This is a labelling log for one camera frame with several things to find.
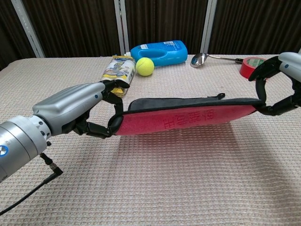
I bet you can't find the red tape roll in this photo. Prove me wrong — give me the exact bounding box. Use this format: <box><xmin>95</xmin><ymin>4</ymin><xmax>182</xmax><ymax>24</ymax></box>
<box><xmin>239</xmin><ymin>56</ymin><xmax>268</xmax><ymax>80</ymax></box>

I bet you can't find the steel ladle black handle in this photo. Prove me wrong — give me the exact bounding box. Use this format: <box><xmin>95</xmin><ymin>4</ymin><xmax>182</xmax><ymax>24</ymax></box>
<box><xmin>190</xmin><ymin>53</ymin><xmax>243</xmax><ymax>69</ymax></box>

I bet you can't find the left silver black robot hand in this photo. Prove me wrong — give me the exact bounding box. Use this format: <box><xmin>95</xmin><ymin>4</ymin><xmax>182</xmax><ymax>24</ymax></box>
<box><xmin>32</xmin><ymin>80</ymin><xmax>124</xmax><ymax>139</ymax></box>

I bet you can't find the white spray bottle pack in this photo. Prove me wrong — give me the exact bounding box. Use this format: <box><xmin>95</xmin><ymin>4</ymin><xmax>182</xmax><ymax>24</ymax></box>
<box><xmin>101</xmin><ymin>55</ymin><xmax>136</xmax><ymax>97</ymax></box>

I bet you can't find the blue detergent bottle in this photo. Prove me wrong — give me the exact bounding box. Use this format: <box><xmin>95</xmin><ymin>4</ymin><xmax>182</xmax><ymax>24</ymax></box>
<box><xmin>124</xmin><ymin>40</ymin><xmax>189</xmax><ymax>67</ymax></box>

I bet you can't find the dark grey cloth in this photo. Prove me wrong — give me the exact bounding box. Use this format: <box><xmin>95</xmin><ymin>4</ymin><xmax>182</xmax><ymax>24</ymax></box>
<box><xmin>114</xmin><ymin>93</ymin><xmax>265</xmax><ymax>137</ymax></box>

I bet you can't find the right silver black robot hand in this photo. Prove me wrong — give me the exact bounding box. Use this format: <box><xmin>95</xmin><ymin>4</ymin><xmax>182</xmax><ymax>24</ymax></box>
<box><xmin>248</xmin><ymin>51</ymin><xmax>301</xmax><ymax>116</ymax></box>

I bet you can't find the white partition post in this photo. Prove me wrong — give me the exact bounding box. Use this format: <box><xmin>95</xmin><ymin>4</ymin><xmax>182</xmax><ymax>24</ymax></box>
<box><xmin>113</xmin><ymin>0</ymin><xmax>130</xmax><ymax>56</ymax></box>
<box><xmin>199</xmin><ymin>0</ymin><xmax>217</xmax><ymax>55</ymax></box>
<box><xmin>10</xmin><ymin>0</ymin><xmax>46</xmax><ymax>58</ymax></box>

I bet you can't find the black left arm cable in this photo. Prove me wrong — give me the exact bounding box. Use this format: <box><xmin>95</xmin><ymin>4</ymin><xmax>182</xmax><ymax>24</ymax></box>
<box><xmin>0</xmin><ymin>152</ymin><xmax>64</xmax><ymax>216</ymax></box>

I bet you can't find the yellow tennis ball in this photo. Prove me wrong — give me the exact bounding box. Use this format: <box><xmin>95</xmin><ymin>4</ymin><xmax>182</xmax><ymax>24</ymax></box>
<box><xmin>135</xmin><ymin>57</ymin><xmax>155</xmax><ymax>77</ymax></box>

